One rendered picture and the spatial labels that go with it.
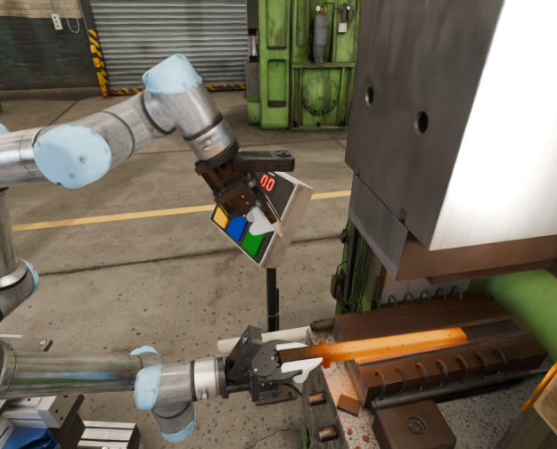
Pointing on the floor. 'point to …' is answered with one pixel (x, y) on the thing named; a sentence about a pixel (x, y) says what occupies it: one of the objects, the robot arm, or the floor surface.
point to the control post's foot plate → (279, 395)
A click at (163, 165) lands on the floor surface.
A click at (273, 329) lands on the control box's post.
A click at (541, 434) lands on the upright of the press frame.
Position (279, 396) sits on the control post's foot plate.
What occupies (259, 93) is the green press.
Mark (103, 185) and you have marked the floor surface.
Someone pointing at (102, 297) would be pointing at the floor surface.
